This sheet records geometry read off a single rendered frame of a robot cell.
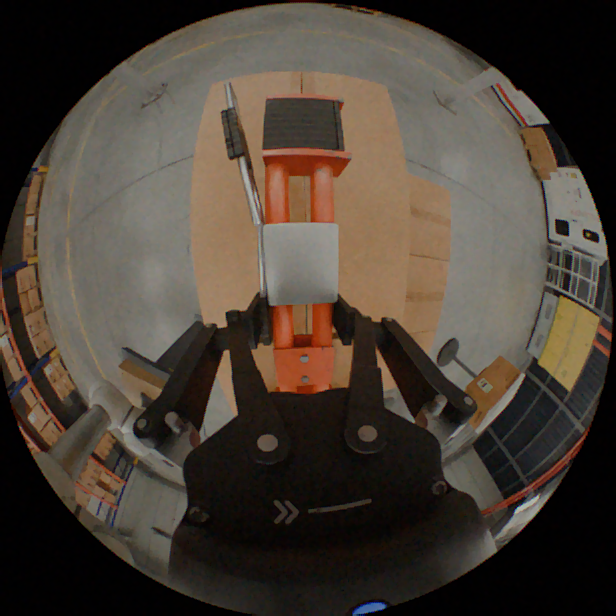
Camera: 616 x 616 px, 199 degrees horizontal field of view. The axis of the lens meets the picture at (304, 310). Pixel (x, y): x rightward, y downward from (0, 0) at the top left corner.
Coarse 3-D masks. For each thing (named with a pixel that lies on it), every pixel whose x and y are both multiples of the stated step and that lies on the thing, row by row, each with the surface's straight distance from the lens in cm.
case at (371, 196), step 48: (240, 96) 46; (336, 96) 45; (384, 96) 52; (384, 144) 40; (192, 192) 36; (240, 192) 32; (336, 192) 31; (384, 192) 35; (192, 240) 34; (240, 240) 30; (384, 240) 33; (240, 288) 31; (384, 288) 34
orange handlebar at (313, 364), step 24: (288, 168) 18; (312, 168) 17; (288, 192) 17; (312, 192) 17; (288, 216) 16; (312, 216) 16; (288, 312) 17; (312, 312) 17; (288, 336) 18; (312, 336) 18; (288, 360) 18; (312, 360) 18; (288, 384) 21; (312, 384) 22
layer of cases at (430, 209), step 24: (432, 192) 102; (432, 216) 98; (432, 240) 96; (432, 264) 97; (408, 288) 89; (432, 288) 100; (408, 312) 94; (432, 312) 105; (432, 336) 115; (384, 384) 115
